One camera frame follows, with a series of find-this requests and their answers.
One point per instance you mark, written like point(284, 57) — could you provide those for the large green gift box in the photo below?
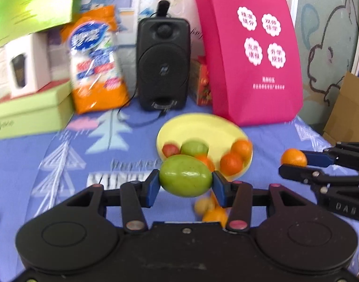
point(29, 6)

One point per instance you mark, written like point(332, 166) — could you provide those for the yellow plastic plate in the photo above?
point(197, 129)

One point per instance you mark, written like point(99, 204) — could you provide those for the small orange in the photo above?
point(292, 157)
point(203, 206)

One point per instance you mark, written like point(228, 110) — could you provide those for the green mango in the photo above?
point(194, 149)
point(185, 176)

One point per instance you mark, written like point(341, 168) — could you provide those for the black microphone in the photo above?
point(163, 8)

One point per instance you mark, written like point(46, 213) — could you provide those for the blue printed tablecloth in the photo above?
point(64, 158)

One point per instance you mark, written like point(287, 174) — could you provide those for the white cup box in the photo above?
point(35, 58)

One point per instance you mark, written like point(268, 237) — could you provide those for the black speaker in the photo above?
point(163, 64)

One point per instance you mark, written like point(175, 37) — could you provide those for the red plum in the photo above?
point(170, 150)

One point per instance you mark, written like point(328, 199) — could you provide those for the pink tote bag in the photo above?
point(241, 79)

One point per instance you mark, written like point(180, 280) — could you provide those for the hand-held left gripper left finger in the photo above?
point(153, 188)

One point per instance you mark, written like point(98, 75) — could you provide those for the red-orange carton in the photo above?
point(201, 85)

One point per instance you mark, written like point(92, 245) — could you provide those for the stacked cardboard boxes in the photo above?
point(350, 108)

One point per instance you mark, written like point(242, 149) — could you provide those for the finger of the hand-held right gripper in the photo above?
point(303, 174)
point(317, 158)

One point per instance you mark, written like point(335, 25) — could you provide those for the light green flat box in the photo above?
point(26, 114)

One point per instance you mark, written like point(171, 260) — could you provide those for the orange paper cup packet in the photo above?
point(94, 94)

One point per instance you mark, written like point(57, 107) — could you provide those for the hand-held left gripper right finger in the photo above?
point(219, 189)

